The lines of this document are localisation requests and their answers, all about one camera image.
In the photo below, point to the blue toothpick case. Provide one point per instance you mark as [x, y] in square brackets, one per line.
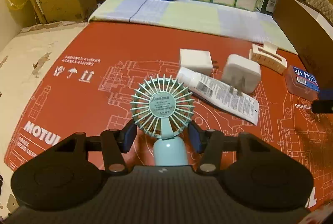
[301, 83]

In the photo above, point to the brown open storage box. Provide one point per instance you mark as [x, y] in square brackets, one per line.
[310, 33]

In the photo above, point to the cream patterned bedsheet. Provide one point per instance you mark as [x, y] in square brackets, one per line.
[25, 60]

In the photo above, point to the large white power adapter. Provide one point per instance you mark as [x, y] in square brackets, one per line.
[241, 73]

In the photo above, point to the beige quilted cover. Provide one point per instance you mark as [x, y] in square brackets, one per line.
[324, 7]

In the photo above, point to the pastel plaid cloth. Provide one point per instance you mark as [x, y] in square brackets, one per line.
[196, 16]

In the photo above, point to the mint handheld fan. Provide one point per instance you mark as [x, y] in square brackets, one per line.
[162, 108]

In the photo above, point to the white cream tube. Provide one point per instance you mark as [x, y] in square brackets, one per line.
[220, 95]

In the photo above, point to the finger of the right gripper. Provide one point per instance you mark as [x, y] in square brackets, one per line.
[325, 94]
[322, 106]

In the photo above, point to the small white charger plug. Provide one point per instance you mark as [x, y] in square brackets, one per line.
[196, 60]

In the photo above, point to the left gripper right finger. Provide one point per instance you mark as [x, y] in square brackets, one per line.
[209, 143]

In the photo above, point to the red Motul cardboard mat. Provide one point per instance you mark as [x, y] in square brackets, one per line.
[89, 89]

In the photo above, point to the cream hair claw clip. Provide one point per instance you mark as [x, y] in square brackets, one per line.
[267, 56]

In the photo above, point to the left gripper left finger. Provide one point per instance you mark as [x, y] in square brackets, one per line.
[114, 143]

